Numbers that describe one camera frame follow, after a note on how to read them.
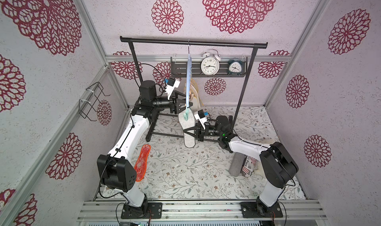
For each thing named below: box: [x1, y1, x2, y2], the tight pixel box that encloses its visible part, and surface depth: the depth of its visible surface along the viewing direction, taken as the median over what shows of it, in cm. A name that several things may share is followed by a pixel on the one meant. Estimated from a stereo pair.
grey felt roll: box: [228, 152, 247, 177], surface depth 87 cm
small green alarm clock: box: [227, 59, 243, 76], surface depth 92 cm
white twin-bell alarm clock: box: [200, 48, 222, 76], surface depth 89 cm
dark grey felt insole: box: [178, 107, 196, 149], surface depth 75 cm
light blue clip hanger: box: [183, 39, 192, 119], surface depth 59 cm
